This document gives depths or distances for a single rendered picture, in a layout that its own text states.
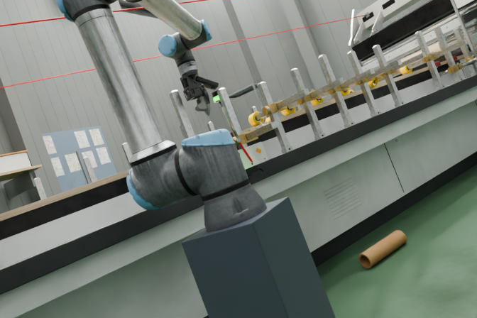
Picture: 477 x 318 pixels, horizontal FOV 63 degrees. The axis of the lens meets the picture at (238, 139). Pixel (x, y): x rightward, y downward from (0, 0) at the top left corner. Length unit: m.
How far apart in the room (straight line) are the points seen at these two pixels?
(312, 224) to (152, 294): 1.00
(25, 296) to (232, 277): 0.86
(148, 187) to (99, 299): 0.86
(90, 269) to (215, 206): 0.75
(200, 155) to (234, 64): 8.63
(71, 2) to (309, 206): 1.70
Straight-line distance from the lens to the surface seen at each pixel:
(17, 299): 1.70
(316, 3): 9.48
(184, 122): 1.83
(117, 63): 1.20
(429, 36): 4.12
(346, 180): 2.59
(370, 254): 2.15
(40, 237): 1.88
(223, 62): 9.84
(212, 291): 1.15
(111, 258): 1.71
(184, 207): 1.75
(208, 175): 1.09
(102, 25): 1.23
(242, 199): 1.09
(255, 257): 1.03
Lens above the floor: 0.77
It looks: 2 degrees up
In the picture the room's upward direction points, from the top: 21 degrees counter-clockwise
